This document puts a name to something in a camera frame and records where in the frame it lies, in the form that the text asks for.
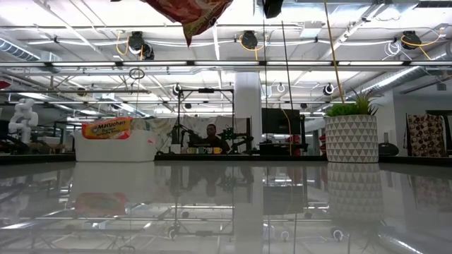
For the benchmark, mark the brown patterned fabric chair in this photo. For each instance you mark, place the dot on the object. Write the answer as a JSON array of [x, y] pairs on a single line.
[[425, 135]]

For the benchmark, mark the small black lab robot arm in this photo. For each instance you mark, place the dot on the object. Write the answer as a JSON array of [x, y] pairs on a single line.
[[234, 137], [182, 135]]

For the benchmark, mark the person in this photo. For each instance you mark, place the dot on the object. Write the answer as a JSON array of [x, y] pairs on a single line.
[[212, 135]]

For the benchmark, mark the white robot figure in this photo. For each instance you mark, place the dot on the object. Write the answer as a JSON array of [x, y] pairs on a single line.
[[23, 120]]

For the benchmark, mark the yellow mug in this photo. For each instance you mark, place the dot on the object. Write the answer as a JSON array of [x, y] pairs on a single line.
[[217, 150]]

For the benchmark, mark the black metal table frame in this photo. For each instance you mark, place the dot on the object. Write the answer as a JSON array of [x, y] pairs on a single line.
[[282, 158]]

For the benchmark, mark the teal mug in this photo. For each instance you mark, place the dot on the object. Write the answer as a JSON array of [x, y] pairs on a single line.
[[202, 150]]

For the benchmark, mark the red Maruchan ramen pack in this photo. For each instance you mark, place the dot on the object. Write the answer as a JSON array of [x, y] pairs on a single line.
[[190, 16]]

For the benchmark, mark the black metal frame stand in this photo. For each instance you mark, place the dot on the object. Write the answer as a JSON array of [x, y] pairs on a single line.
[[206, 90]]

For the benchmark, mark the orange Maruchan ramen pack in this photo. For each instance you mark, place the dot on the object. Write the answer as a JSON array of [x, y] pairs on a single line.
[[106, 128]]

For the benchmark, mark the white plastic bin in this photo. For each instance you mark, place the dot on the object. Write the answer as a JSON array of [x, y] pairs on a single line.
[[116, 150]]

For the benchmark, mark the black computer monitor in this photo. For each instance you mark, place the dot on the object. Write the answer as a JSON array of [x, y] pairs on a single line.
[[280, 121]]

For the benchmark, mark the black round object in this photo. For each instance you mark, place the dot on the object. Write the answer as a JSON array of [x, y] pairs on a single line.
[[387, 150]]

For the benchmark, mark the ceiling light strip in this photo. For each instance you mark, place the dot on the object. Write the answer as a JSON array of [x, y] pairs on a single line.
[[300, 63], [84, 63], [155, 63], [226, 63], [370, 63]]

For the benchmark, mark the cream mug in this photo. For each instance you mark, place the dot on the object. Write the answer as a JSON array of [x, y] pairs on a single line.
[[192, 150]]

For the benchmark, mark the green plant in white pot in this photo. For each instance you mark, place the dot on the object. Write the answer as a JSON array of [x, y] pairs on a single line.
[[351, 135]]

